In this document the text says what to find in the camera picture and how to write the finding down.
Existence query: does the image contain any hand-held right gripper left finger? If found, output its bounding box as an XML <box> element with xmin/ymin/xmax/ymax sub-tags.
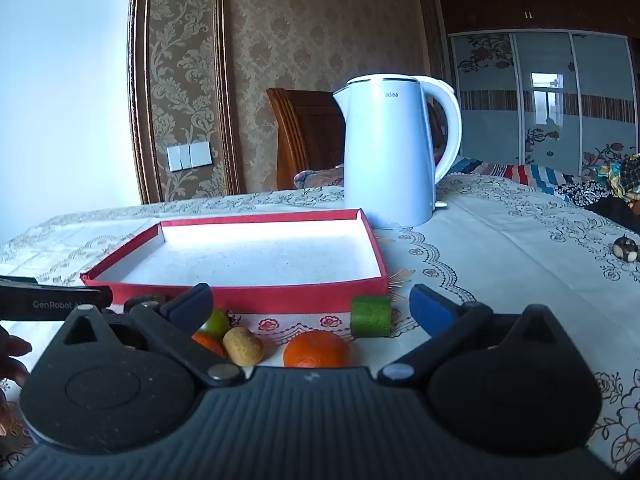
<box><xmin>52</xmin><ymin>283</ymin><xmax>247</xmax><ymax>388</ymax></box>

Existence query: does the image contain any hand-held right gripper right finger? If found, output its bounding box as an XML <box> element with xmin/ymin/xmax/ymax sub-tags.
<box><xmin>376</xmin><ymin>283</ymin><xmax>585</xmax><ymax>386</ymax></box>

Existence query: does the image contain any green tomato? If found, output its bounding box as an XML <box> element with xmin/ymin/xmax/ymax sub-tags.
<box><xmin>200</xmin><ymin>308</ymin><xmax>232</xmax><ymax>339</ymax></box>

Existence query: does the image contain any mandarin orange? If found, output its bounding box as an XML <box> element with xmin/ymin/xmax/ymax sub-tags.
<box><xmin>191</xmin><ymin>332</ymin><xmax>227</xmax><ymax>359</ymax></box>
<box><xmin>283</xmin><ymin>330</ymin><xmax>352</xmax><ymax>369</ymax></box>

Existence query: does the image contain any green cucumber piece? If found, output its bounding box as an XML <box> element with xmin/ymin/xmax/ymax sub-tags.
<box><xmin>351</xmin><ymin>296</ymin><xmax>392</xmax><ymax>338</ymax></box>

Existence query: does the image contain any small yellow potato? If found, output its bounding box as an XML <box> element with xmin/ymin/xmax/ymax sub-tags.
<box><xmin>222</xmin><ymin>326</ymin><xmax>265</xmax><ymax>367</ymax></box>

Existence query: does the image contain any red shallow tray box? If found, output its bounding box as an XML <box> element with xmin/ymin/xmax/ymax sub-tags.
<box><xmin>80</xmin><ymin>208</ymin><xmax>390</xmax><ymax>315</ymax></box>

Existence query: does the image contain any person's left hand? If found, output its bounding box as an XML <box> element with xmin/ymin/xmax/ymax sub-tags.
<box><xmin>0</xmin><ymin>324</ymin><xmax>33</xmax><ymax>436</ymax></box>

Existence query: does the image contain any white electric kettle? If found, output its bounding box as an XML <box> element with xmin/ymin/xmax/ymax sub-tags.
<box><xmin>332</xmin><ymin>74</ymin><xmax>462</xmax><ymax>228</ymax></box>

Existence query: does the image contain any striped quilt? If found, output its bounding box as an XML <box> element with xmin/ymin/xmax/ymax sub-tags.
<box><xmin>440</xmin><ymin>156</ymin><xmax>611</xmax><ymax>206</ymax></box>

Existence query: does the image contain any folded cloth on chair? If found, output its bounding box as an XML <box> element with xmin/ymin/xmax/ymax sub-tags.
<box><xmin>292</xmin><ymin>165</ymin><xmax>346</xmax><ymax>189</ymax></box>

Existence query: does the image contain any floral sliding door wardrobe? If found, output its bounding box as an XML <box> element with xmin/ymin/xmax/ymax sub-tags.
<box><xmin>437</xmin><ymin>0</ymin><xmax>640</xmax><ymax>181</ymax></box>

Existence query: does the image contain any wooden bed headboard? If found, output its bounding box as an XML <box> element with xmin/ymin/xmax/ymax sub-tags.
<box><xmin>266</xmin><ymin>87</ymin><xmax>448</xmax><ymax>191</ymax></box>

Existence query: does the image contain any dark cloth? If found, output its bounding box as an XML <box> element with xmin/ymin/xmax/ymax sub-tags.
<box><xmin>585</xmin><ymin>196</ymin><xmax>640</xmax><ymax>235</ymax></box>

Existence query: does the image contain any colourful clothes pile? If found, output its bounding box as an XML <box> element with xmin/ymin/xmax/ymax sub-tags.
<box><xmin>595</xmin><ymin>152</ymin><xmax>640</xmax><ymax>202</ymax></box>

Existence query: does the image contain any white wall switch panel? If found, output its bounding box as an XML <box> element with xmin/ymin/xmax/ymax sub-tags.
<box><xmin>166</xmin><ymin>141</ymin><xmax>213</xmax><ymax>172</ymax></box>

